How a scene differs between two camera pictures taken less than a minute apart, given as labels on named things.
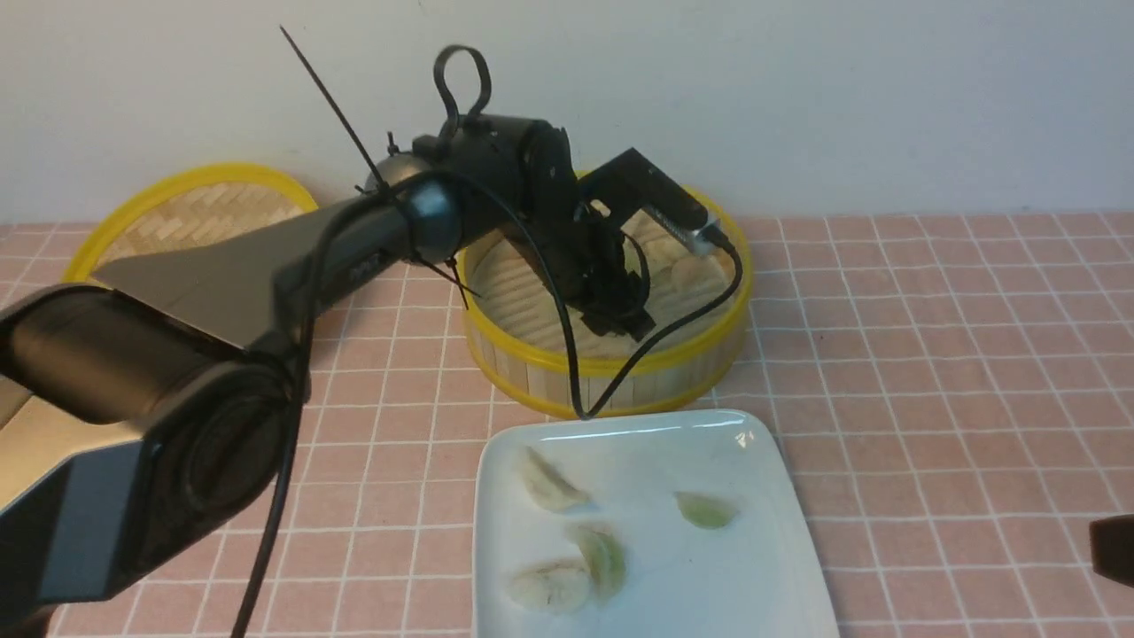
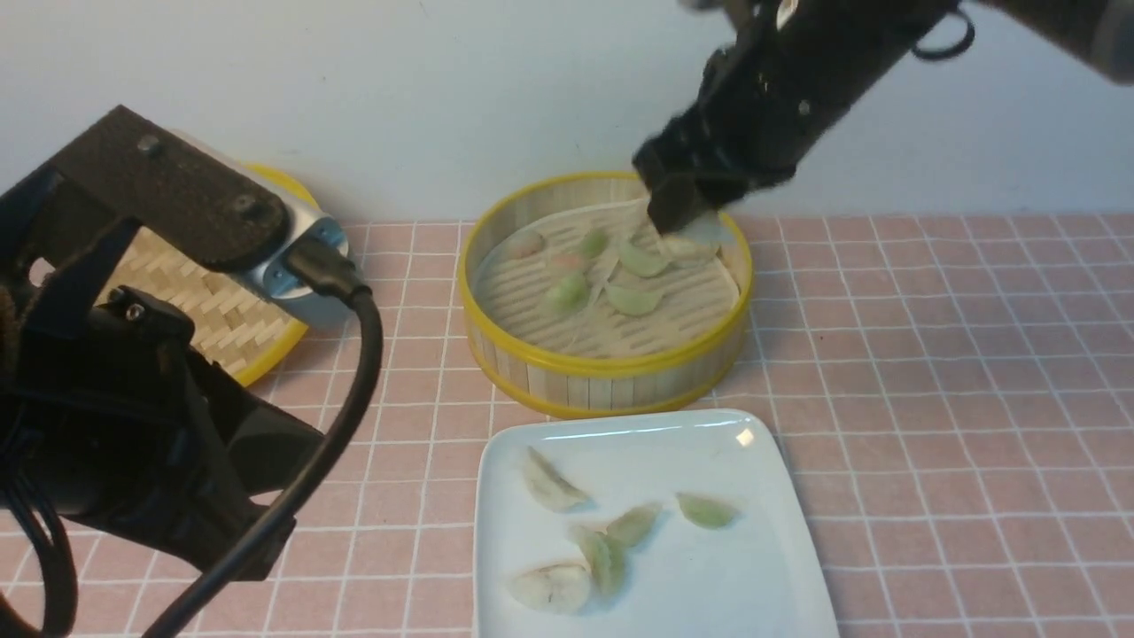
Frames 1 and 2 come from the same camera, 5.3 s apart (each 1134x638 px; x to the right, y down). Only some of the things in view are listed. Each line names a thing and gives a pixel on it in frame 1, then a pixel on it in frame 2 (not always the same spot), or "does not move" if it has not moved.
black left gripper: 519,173 -> 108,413
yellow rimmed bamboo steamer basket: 519,338 does not move
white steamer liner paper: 683,282 does not move
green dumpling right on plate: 706,510 does not move
